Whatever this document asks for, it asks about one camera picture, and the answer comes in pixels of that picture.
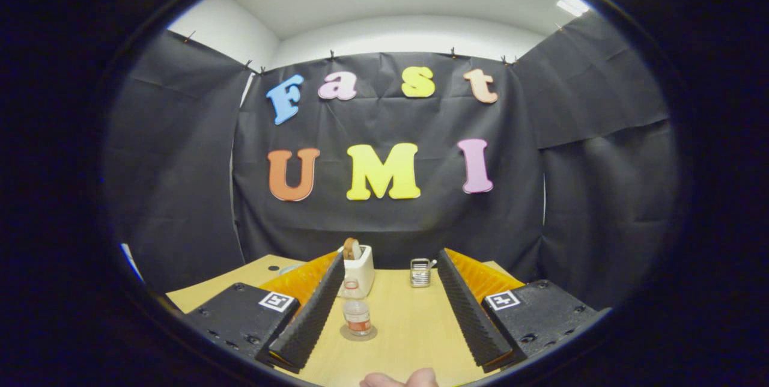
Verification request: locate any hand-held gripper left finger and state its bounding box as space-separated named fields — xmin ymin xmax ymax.
xmin=183 ymin=252 xmax=346 ymax=374

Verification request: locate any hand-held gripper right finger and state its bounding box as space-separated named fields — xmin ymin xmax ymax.
xmin=437 ymin=248 xmax=612 ymax=374

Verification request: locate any white toaster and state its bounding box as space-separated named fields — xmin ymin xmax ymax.
xmin=336 ymin=245 xmax=375 ymax=299

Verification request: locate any wooden table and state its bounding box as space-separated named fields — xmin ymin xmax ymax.
xmin=166 ymin=254 xmax=526 ymax=387

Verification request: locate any round brown coaster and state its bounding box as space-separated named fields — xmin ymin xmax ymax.
xmin=339 ymin=323 xmax=378 ymax=342

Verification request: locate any small metal wire basket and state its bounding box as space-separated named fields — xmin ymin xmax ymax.
xmin=410 ymin=258 xmax=433 ymax=288

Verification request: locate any clear plastic bottle red label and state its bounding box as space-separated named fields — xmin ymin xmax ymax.
xmin=342 ymin=279 xmax=372 ymax=337

